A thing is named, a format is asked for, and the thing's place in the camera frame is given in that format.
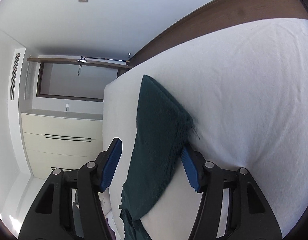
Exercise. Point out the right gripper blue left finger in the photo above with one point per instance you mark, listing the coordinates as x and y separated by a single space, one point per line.
107 163

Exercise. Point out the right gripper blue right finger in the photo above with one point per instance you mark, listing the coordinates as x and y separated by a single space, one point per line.
193 163

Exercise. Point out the dark green knitted garment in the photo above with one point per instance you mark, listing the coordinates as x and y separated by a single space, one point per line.
163 128

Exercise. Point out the white bed mattress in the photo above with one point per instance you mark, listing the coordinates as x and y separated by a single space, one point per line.
246 89

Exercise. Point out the dark brown door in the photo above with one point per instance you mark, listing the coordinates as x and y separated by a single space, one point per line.
75 79

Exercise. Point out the cream wardrobe with black handles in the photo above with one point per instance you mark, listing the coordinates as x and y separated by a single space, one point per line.
60 140

